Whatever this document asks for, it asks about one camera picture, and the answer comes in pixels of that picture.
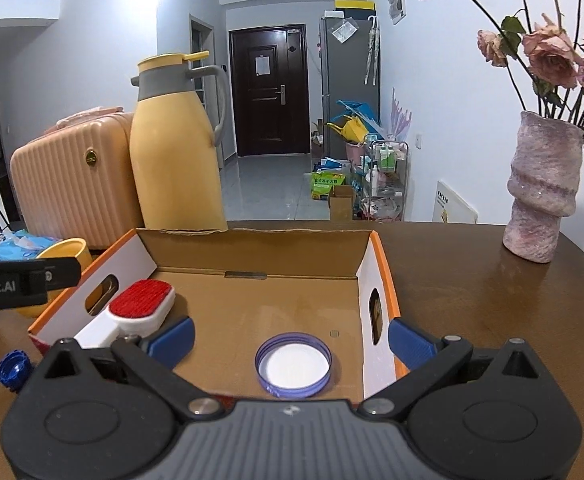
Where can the dried pink rose bouquet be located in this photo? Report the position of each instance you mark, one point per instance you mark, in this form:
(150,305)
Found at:
(547,52)

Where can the blue notched bottle cap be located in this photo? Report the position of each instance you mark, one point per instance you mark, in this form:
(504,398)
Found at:
(14,372)

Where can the wall paper notice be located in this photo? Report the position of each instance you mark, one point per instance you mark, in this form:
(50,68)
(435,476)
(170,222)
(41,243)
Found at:
(397,5)

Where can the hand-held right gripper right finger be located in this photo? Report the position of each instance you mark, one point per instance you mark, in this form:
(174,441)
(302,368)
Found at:
(409,347)

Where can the pink textured vase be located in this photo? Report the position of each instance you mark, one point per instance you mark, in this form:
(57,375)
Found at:
(542,185)

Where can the printed cardboard box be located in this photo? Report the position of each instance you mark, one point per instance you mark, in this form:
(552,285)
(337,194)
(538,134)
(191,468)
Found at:
(252,310)

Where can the purple rimmed white jar lid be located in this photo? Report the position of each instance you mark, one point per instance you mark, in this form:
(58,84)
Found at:
(292,367)

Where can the pink bucket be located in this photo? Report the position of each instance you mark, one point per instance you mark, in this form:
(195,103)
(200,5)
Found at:
(354,150)

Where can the small brown cardboard box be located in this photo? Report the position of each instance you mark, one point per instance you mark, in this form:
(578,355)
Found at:
(341,205)

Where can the yellow mug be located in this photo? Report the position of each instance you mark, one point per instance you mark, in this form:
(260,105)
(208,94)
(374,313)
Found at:
(69,250)

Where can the grey interior door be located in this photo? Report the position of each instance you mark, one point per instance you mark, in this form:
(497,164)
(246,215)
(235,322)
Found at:
(199,50)

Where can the folded pale umbrella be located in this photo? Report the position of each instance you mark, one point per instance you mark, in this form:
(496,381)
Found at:
(372,50)

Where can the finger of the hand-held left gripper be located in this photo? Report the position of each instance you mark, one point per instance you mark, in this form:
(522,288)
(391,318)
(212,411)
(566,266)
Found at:
(64,272)

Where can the purple decorative grass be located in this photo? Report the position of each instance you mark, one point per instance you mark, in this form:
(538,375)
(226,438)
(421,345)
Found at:
(399,120)

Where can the grey refrigerator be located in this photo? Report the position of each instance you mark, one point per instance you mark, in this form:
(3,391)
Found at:
(337,75)

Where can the white flat board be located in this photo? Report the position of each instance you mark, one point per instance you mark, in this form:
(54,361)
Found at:
(452,205)

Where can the clear plastic pouch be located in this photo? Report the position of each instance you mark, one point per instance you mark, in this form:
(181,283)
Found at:
(344,31)

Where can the white wall socket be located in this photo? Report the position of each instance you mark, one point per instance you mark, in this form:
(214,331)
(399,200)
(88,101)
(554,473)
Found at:
(418,141)

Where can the dark brown entrance door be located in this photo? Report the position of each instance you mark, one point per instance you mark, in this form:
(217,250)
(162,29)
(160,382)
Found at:
(267,110)

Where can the green printed bag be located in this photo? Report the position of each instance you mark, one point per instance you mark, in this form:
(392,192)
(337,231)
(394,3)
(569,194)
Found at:
(327,187)

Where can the yellow and black box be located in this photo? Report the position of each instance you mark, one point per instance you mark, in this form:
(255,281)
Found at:
(354,5)

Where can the yellow thermos jug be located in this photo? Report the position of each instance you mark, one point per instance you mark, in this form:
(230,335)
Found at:
(176,160)

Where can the blue tissue packet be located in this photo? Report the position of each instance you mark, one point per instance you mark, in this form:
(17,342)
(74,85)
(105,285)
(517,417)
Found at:
(16,247)

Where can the peach ribbed suitcase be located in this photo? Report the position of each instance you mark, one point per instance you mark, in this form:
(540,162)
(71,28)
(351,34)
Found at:
(71,185)

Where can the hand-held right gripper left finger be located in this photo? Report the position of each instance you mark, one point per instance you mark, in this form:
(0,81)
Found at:
(174,341)

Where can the yellow watering can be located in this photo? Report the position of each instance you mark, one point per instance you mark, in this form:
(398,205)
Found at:
(354,130)

